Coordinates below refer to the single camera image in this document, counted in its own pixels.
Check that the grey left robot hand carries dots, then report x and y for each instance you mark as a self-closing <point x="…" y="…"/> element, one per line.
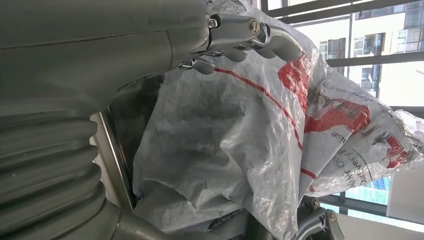
<point x="99" y="49"/>

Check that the white red printed plastic package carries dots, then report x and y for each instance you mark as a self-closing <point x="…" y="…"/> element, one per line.
<point x="215" y="132"/>

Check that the blue roofed building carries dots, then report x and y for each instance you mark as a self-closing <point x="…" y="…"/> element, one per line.
<point x="371" y="193"/>

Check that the white flat panel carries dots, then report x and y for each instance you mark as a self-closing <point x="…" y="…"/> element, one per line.
<point x="381" y="230"/>
<point x="407" y="195"/>

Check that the steel platform weighing scale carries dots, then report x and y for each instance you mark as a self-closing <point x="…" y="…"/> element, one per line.
<point x="111" y="159"/>

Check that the ribbed grey left arm sleeve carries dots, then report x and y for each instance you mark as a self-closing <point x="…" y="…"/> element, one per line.
<point x="46" y="165"/>

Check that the pale building with windows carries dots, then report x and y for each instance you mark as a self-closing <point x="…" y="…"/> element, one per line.
<point x="394" y="23"/>

